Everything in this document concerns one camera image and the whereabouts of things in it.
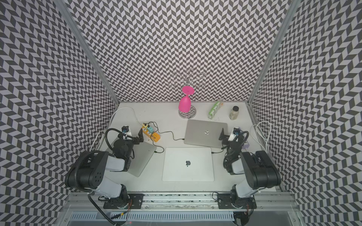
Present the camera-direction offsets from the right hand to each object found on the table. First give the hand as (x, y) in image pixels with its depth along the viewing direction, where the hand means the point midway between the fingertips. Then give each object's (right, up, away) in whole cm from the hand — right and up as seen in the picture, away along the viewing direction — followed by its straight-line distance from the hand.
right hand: (230, 131), depth 89 cm
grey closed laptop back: (-16, -1, +2) cm, 16 cm away
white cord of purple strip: (+27, -1, +16) cm, 31 cm away
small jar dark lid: (+6, +11, +13) cm, 18 cm away
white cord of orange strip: (-88, +5, +19) cm, 90 cm away
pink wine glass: (-29, +18, -2) cm, 34 cm away
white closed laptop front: (-27, -20, -4) cm, 34 cm away
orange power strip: (-50, -4, +7) cm, 50 cm away
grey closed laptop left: (-54, -12, -4) cm, 56 cm away
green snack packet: (-10, +12, +13) cm, 20 cm away
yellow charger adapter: (-56, +2, +5) cm, 57 cm away
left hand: (-62, +1, +2) cm, 62 cm away
